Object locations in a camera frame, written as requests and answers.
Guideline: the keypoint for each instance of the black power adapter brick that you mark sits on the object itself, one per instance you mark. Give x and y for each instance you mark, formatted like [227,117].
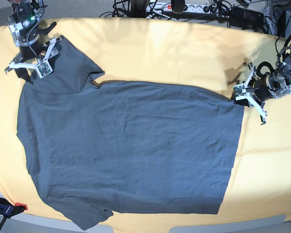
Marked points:
[248,16]

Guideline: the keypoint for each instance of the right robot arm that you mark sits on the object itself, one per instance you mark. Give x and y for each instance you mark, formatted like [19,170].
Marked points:
[26,17]

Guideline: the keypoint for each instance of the white power strip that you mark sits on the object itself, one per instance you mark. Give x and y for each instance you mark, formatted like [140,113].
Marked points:
[166,8]

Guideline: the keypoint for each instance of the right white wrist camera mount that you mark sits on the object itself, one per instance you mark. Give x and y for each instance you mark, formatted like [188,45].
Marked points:
[42,67]

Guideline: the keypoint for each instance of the blue-grey T-shirt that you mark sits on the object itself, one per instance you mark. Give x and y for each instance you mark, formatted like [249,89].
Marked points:
[128,147]

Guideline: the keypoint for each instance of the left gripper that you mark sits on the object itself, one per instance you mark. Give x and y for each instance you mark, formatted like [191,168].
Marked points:
[263,88]

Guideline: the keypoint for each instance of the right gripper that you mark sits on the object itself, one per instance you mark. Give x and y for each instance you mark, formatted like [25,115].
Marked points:
[35,48]

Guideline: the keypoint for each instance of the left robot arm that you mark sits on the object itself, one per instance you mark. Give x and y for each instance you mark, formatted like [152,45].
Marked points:
[281,72]

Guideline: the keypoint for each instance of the blue bar clamp red pad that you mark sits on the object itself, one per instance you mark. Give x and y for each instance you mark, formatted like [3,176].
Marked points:
[8,210]

